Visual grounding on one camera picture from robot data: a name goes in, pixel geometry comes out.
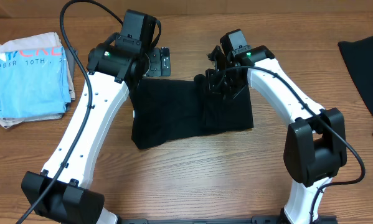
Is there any light blue folded t-shirt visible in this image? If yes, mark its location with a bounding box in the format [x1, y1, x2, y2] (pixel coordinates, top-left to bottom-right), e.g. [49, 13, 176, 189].
[0, 47, 71, 119]

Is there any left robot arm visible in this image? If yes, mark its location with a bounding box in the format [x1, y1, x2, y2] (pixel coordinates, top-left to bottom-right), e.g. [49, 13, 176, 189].
[21, 10, 161, 223]

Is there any black t-shirt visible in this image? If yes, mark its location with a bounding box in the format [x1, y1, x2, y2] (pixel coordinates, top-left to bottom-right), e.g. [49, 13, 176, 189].
[130, 75, 253, 150]

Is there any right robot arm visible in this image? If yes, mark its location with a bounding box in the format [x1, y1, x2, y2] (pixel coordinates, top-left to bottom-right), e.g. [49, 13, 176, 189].
[205, 29, 346, 223]

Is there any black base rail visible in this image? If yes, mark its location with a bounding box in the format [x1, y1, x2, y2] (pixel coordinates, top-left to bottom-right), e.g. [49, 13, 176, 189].
[119, 215, 287, 224]

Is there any beige folded t-shirt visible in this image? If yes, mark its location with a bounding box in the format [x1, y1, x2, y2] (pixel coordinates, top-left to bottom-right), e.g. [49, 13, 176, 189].
[0, 32, 73, 122]

